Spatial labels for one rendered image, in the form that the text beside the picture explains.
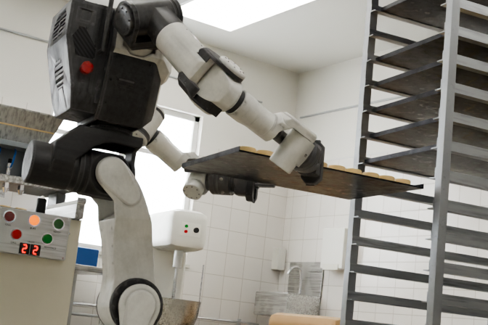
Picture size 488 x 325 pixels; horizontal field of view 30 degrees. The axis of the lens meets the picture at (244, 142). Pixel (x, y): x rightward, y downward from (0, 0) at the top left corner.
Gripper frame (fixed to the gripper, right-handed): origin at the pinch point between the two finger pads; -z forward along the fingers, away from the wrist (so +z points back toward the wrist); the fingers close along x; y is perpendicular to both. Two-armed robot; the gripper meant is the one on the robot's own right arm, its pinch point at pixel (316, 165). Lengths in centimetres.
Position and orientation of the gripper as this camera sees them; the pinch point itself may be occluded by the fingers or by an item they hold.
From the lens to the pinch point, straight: 249.8
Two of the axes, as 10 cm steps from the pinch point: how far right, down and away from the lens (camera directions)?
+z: -3.2, -2.3, -9.2
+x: 1.0, -9.7, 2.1
